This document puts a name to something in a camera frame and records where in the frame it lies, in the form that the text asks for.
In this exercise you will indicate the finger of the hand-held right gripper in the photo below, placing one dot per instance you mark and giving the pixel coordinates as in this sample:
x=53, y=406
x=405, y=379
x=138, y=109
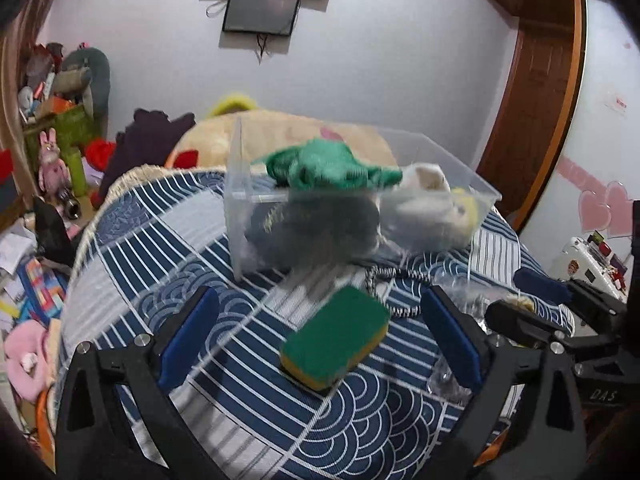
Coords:
x=520, y=320
x=542, y=285

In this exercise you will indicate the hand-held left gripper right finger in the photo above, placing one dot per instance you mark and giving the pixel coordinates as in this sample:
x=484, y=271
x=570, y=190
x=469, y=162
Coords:
x=452, y=342

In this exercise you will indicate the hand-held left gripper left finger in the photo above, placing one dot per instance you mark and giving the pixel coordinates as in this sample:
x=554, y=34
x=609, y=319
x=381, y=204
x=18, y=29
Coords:
x=187, y=342

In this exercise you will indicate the green and yellow sponge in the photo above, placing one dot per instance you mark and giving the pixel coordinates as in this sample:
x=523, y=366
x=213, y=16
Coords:
x=335, y=335

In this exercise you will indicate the clear plastic box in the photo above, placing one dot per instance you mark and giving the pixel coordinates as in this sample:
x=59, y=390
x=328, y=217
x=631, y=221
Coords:
x=260, y=220

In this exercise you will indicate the white case with stickers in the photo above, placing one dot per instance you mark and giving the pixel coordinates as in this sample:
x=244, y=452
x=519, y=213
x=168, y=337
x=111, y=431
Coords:
x=580, y=260

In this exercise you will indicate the clear plastic bag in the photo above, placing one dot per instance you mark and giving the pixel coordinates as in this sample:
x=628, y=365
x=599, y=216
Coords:
x=470, y=300

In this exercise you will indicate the blue patterned blanket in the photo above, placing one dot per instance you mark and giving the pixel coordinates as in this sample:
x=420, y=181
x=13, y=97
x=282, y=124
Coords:
x=240, y=410

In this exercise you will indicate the pink heart stickers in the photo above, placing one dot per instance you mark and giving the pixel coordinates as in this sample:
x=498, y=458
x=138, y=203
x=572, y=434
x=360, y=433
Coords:
x=612, y=205

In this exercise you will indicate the colourful book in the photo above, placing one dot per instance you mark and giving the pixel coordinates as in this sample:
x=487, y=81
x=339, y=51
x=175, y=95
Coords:
x=42, y=290

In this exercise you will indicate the white and yellow plush toy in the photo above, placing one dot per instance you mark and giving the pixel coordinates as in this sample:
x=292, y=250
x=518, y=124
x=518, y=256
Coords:
x=425, y=180

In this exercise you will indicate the pink plush toy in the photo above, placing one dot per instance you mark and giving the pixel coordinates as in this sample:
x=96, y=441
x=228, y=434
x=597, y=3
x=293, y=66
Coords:
x=25, y=355

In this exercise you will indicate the black bag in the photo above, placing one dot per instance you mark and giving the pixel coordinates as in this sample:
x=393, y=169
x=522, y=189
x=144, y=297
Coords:
x=52, y=232

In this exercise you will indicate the dark grey fuzzy cloth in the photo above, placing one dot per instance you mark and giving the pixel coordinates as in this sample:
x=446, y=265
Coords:
x=320, y=225

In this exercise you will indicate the dark purple plush toy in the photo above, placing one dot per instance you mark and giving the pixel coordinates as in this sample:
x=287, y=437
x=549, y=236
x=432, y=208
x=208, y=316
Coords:
x=140, y=150

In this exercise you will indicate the wooden wardrobe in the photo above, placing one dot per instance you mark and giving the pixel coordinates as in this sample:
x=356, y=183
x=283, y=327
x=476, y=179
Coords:
x=535, y=85

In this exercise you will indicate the green cylinder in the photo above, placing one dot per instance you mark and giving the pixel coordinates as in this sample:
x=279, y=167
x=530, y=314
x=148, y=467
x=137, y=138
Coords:
x=77, y=172

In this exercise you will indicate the beige plush pillow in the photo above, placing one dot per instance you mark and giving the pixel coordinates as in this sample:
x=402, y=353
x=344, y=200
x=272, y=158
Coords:
x=210, y=140

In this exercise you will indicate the red plush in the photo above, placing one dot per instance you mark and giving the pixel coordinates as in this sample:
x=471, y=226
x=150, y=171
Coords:
x=100, y=154

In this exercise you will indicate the green knit cloth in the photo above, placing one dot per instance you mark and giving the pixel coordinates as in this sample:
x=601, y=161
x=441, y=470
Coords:
x=325, y=165

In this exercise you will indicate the pink rabbit plush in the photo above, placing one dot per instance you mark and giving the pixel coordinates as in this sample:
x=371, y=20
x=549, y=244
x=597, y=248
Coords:
x=51, y=165

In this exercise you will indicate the yellow-green plush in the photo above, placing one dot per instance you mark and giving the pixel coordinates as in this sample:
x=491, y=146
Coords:
x=232, y=102

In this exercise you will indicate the grey plush toy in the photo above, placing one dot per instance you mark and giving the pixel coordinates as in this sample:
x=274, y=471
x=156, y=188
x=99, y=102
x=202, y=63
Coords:
x=92, y=67

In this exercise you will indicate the small wall monitor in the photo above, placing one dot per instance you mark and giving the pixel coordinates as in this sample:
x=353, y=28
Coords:
x=261, y=10

